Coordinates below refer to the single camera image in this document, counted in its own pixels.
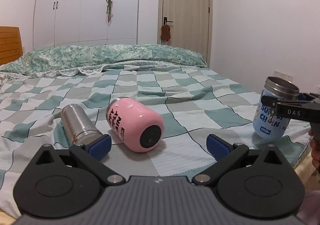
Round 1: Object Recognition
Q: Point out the light blue steel cup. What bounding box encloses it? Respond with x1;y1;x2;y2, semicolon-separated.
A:
252;76;300;140

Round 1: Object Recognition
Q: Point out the steel thermos bottle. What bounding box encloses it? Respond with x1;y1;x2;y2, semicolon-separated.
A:
61;104;103;145

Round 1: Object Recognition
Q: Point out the pink steel cup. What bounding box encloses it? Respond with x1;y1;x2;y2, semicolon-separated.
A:
106;97;165;153

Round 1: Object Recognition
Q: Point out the right hand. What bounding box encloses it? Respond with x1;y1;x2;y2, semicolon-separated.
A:
309;129;320;169

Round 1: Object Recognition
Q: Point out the beige mattress pad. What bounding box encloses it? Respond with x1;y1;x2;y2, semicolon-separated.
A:
1;145;315;224

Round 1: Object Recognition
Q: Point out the purple garment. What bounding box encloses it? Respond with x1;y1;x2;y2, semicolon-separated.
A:
297;190;320;225

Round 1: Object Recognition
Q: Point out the checkered green bed sheet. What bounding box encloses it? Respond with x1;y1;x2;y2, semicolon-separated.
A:
0;66;312;215

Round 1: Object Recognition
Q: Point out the brown plush door hanger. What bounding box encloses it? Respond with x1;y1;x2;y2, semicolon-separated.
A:
161;24;171;42

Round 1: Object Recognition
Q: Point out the green floral duvet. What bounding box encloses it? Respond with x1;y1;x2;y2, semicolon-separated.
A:
1;44;207;79

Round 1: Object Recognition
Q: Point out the beige wooden door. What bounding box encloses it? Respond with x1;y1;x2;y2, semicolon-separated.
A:
157;0;213;65

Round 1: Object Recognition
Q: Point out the orange wooden headboard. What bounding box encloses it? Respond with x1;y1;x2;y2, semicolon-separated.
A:
0;26;23;65

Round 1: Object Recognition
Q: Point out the white wardrobe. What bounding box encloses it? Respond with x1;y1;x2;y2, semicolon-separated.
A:
33;0;139;49

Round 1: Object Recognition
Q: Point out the green charm on wardrobe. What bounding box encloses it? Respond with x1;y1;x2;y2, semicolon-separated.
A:
106;0;113;25

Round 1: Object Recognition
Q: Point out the white wall socket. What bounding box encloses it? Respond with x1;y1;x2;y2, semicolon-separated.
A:
273;70;293;82

